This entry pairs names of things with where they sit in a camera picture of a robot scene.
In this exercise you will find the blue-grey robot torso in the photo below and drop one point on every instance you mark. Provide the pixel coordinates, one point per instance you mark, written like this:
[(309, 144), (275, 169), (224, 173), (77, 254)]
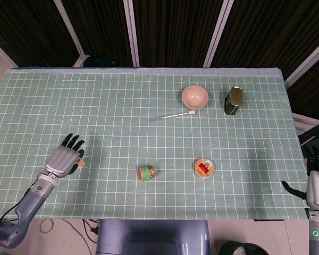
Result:
[(151, 236)]

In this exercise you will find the dark rounded chair back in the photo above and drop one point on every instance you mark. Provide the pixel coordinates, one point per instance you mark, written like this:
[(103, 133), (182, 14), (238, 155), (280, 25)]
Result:
[(99, 61)]

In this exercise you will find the pink bowl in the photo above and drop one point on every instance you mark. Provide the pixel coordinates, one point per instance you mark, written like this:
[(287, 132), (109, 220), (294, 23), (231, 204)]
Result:
[(195, 97)]

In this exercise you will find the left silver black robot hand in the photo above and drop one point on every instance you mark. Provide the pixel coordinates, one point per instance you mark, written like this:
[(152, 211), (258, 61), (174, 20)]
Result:
[(62, 162)]

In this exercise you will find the green gold small pot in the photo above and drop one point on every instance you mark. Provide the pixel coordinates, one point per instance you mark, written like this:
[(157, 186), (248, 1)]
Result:
[(146, 172)]

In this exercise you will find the dark green gold tea tin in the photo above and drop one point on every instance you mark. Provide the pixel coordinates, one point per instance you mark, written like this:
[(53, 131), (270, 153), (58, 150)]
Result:
[(234, 102)]

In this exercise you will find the round tin orange red lid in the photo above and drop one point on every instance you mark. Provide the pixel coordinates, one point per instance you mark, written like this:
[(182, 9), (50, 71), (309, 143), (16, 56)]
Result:
[(204, 168)]

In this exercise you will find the black waste bin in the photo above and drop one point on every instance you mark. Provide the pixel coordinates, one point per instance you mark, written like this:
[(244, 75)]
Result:
[(228, 248)]

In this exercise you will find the white partition frame post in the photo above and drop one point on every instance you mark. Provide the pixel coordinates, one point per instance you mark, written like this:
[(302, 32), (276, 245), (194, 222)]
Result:
[(69, 29), (218, 32), (308, 61), (2, 51), (131, 32)]

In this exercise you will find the glass test tube white stopper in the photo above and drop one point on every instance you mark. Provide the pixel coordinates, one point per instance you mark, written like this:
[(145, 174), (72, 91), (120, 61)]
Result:
[(192, 112)]

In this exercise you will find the green white checked tablecloth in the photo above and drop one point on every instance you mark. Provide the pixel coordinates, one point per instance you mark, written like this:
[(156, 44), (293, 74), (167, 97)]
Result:
[(122, 93)]

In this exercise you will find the white metal rack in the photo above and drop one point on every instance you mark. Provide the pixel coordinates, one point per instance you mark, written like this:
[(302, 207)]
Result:
[(303, 118)]

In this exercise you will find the beige rubber band loop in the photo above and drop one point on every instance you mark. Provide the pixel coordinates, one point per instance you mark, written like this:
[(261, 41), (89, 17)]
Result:
[(40, 226)]

